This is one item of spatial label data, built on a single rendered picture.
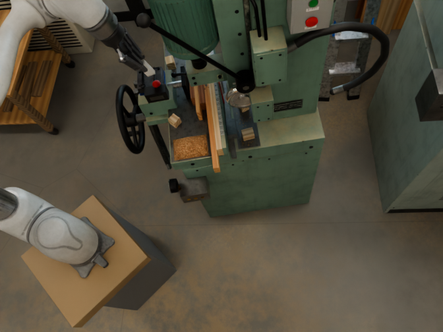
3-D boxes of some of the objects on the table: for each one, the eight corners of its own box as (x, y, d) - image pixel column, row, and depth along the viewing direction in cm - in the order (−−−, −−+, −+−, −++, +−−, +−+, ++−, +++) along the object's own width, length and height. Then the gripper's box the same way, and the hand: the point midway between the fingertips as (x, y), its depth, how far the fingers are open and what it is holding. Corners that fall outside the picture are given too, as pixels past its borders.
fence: (207, 27, 156) (206, 18, 151) (211, 27, 156) (209, 17, 151) (224, 155, 131) (221, 148, 126) (228, 154, 131) (227, 147, 126)
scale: (207, 27, 149) (207, 26, 149) (209, 26, 149) (209, 26, 149) (220, 135, 128) (220, 135, 128) (224, 134, 128) (224, 134, 128)
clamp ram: (170, 83, 146) (164, 69, 138) (189, 80, 146) (184, 65, 138) (171, 102, 143) (165, 89, 135) (190, 99, 142) (185, 85, 134)
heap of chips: (173, 139, 137) (171, 136, 134) (206, 134, 136) (205, 130, 133) (174, 160, 133) (172, 157, 131) (208, 155, 132) (207, 151, 130)
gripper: (117, 41, 104) (161, 85, 124) (117, 6, 109) (160, 55, 129) (95, 51, 106) (142, 93, 127) (96, 16, 111) (142, 62, 132)
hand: (146, 68), depth 125 cm, fingers closed
